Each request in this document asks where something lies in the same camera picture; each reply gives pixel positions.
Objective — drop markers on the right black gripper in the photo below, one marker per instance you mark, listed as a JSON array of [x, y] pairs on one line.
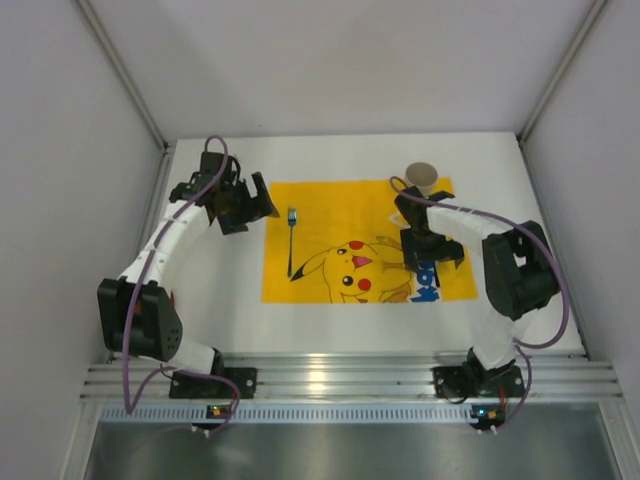
[[430, 248]]

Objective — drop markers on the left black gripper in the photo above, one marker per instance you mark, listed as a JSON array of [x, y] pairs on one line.
[[247, 211]]

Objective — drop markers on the blue plastic fork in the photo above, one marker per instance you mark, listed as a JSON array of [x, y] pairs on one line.
[[292, 222]]

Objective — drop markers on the beige paper cup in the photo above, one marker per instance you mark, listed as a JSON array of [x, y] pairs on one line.
[[421, 175]]

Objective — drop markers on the blue plastic knife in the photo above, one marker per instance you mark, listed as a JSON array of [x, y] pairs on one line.
[[436, 276]]

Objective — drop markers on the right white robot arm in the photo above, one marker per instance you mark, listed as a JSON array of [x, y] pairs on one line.
[[520, 273]]

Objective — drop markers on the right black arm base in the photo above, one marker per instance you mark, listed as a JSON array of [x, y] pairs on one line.
[[470, 380]]

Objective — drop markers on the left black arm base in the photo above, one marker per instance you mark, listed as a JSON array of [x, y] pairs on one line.
[[194, 388]]

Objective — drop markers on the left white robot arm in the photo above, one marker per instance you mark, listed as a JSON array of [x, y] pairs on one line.
[[137, 310]]

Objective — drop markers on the left aluminium corner post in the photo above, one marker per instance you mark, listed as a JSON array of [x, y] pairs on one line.
[[99, 33]]

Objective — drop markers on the aluminium corner post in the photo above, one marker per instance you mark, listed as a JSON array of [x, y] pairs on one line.
[[99, 33], [588, 24]]

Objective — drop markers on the aluminium mounting rail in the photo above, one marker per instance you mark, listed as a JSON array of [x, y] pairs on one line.
[[409, 377]]

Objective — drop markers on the perforated cable duct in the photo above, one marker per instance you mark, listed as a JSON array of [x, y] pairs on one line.
[[279, 413]]

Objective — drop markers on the right aluminium corner post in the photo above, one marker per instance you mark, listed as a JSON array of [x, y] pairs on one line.
[[588, 24]]

